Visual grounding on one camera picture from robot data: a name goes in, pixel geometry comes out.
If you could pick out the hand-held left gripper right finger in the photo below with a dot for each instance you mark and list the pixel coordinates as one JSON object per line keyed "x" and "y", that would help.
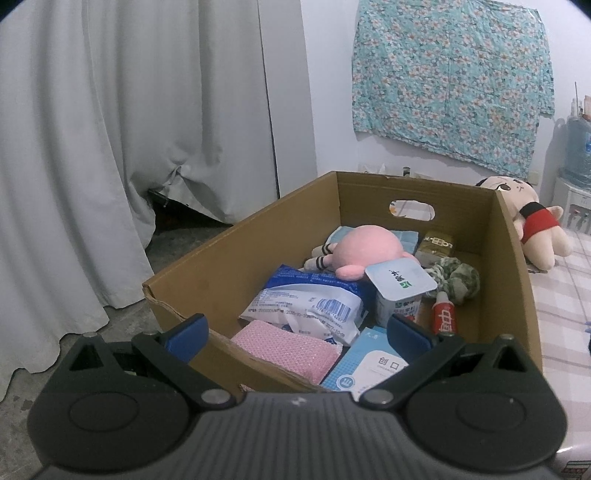
{"x": 408, "y": 334}

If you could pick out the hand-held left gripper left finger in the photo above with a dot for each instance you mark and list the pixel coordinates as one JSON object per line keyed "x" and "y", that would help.
{"x": 187, "y": 332}

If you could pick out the light blue white box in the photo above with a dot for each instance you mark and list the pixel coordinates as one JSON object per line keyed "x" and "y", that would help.
{"x": 369, "y": 360}

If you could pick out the gold foil packet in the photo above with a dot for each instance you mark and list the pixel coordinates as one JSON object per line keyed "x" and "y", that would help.
{"x": 436, "y": 247}

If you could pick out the pink sponge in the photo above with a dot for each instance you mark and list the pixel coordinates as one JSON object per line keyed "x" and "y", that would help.
{"x": 286, "y": 346}

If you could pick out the brown cardboard box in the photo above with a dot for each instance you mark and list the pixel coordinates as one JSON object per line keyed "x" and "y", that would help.
{"x": 286, "y": 217}

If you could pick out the red white tube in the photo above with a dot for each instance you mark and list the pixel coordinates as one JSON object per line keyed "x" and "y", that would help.
{"x": 444, "y": 318}

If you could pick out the white yogurt cup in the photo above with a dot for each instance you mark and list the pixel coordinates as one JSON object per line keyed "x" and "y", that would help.
{"x": 397, "y": 281}

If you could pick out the camouflage cloth bundle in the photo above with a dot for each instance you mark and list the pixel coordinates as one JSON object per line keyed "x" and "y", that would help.
{"x": 461, "y": 281}

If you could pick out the pink plush toy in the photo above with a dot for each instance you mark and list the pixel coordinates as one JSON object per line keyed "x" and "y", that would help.
{"x": 364, "y": 249}

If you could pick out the light blue cloth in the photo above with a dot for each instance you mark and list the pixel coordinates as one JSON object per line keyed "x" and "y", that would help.
{"x": 408, "y": 237}

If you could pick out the blue white plastic packet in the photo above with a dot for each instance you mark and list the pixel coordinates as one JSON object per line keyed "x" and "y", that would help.
{"x": 304, "y": 304}

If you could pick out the black-haired plush doll red bib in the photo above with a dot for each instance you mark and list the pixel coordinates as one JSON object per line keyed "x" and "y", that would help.
{"x": 540, "y": 230}

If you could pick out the white curtain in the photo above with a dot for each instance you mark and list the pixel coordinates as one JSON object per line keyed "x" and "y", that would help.
{"x": 92, "y": 138}

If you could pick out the blue water bottle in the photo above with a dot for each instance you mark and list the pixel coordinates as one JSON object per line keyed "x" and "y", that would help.
{"x": 577, "y": 152}

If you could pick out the teal floral wall cloth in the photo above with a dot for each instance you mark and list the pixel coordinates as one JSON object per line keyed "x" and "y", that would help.
{"x": 448, "y": 78}

